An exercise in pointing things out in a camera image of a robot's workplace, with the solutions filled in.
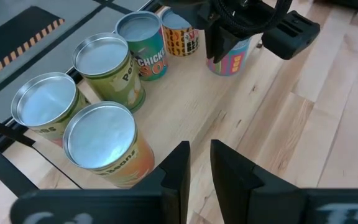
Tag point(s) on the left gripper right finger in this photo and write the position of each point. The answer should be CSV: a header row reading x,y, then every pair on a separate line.
x,y
244,196

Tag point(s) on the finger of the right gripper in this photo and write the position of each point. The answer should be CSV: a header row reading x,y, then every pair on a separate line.
x,y
212,40
227,43

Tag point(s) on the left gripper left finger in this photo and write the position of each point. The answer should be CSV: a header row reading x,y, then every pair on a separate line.
x,y
176,186

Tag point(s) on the teal can with pink panels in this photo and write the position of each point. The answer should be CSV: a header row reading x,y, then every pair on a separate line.
x,y
232,63

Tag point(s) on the yellow black beans can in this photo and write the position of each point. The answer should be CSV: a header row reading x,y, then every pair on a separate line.
x,y
180,40

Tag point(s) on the orange beans can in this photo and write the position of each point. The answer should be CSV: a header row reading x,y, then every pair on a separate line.
x,y
101,137

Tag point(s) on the green pears can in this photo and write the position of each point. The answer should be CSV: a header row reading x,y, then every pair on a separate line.
x,y
104,59

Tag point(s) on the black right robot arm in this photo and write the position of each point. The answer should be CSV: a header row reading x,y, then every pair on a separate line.
x,y
346,4

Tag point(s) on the black-framed wooden shelf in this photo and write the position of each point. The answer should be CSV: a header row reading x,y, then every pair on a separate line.
x,y
182,102

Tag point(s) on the black mat with hazard stripe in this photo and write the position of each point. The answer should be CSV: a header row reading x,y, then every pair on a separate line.
x,y
11,40

